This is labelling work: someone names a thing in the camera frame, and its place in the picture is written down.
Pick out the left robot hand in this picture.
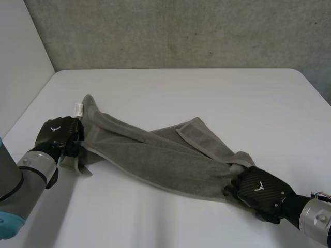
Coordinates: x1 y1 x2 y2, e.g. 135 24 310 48
27 116 85 164

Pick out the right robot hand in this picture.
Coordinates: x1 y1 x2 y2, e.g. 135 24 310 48
223 166 311 231

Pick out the grey towel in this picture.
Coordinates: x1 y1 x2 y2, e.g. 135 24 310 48
61 94 257 202

